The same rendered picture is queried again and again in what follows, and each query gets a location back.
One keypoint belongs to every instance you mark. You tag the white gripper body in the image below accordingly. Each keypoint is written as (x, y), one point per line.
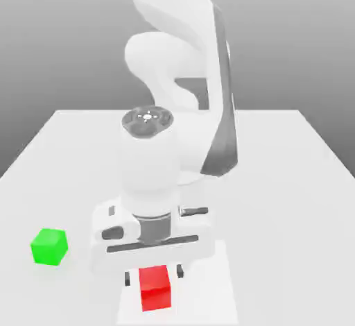
(155, 255)

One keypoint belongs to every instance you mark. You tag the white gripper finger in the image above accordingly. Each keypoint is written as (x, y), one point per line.
(127, 278)
(179, 271)

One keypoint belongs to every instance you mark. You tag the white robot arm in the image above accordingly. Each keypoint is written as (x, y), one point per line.
(149, 165)

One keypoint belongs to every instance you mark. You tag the small red cube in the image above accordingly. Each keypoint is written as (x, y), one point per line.
(155, 290)

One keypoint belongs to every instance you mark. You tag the small green cube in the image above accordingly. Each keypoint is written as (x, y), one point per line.
(49, 247)

